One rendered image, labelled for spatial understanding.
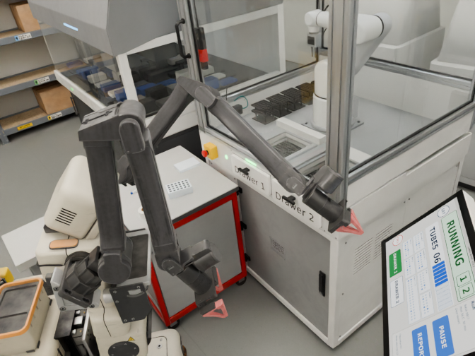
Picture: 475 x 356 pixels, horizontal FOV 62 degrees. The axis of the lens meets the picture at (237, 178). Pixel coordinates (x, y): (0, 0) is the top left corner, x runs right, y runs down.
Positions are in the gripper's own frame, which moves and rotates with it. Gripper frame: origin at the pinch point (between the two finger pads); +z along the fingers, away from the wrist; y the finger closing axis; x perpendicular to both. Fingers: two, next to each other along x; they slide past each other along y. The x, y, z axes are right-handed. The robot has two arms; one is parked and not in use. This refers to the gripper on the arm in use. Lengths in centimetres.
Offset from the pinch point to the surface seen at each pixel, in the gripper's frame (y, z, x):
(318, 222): 32.9, 4.2, 29.1
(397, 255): 2.3, 15.1, 0.4
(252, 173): 59, -24, 47
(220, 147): 79, -43, 59
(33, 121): 253, -224, 304
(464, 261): -13.6, 15.3, -19.4
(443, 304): -22.7, 15.2, -11.7
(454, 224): 0.8, 15.4, -19.3
